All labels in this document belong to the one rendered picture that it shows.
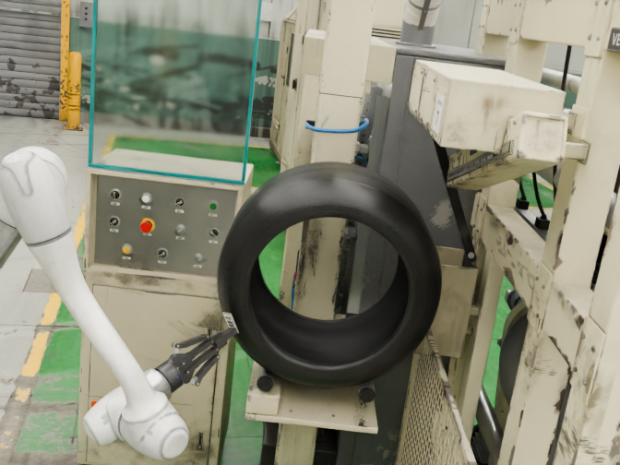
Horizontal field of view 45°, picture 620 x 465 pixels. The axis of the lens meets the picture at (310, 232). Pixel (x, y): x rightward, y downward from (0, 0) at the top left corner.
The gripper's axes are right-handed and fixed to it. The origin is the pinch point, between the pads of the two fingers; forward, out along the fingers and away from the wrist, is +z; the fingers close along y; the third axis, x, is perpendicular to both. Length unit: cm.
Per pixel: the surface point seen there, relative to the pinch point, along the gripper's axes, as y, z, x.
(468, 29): 46, 838, -559
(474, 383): 58, 65, 12
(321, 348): 24.1, 30.3, -7.4
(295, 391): 30.9, 17.1, -9.4
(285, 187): -29.4, 25.9, 16.5
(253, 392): 19.7, 2.2, -3.9
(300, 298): 12.0, 38.3, -19.3
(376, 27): -40, 300, -202
